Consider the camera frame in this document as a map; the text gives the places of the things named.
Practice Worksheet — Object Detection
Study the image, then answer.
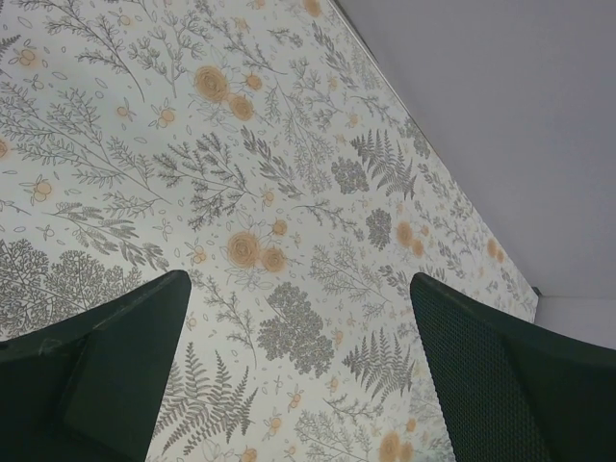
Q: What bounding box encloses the floral patterned table mat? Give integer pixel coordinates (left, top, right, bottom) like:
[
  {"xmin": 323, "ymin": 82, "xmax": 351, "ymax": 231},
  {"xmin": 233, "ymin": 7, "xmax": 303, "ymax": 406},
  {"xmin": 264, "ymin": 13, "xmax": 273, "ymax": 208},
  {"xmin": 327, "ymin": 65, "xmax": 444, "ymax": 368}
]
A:
[{"xmin": 1, "ymin": 1, "xmax": 538, "ymax": 461}]

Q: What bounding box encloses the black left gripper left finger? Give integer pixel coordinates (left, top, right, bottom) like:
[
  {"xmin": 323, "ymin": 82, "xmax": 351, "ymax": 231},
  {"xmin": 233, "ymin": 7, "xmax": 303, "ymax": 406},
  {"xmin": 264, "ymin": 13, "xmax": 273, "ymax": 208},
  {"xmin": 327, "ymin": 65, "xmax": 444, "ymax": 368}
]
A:
[{"xmin": 1, "ymin": 270, "xmax": 192, "ymax": 461}]

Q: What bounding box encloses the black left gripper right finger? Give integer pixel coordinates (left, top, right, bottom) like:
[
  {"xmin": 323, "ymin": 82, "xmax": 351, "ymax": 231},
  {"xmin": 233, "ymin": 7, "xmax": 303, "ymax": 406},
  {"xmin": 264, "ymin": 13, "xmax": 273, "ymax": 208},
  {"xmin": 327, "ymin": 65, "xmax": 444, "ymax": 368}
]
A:
[{"xmin": 410, "ymin": 273, "xmax": 615, "ymax": 461}]

